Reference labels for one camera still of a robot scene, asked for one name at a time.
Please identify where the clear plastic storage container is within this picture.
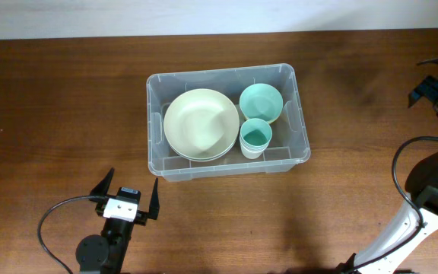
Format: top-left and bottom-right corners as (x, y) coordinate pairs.
(146, 63), (311, 182)

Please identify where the green cup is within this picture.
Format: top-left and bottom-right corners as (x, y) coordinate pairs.
(240, 118), (273, 151)

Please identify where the grey cup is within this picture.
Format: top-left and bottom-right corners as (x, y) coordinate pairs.
(240, 142), (267, 159)

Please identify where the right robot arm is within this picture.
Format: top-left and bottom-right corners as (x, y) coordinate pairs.
(335, 77), (438, 273)

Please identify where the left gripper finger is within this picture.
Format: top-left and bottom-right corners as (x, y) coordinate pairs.
(90, 167), (115, 196)
(148, 178), (160, 220)

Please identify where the green bowl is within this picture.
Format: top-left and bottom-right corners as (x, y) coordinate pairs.
(239, 83), (283, 123)

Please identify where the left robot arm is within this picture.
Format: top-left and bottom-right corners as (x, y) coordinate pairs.
(75, 169), (160, 274)

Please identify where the beige bowl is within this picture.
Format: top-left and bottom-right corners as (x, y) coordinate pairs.
(170, 141), (234, 162)
(163, 88), (240, 145)

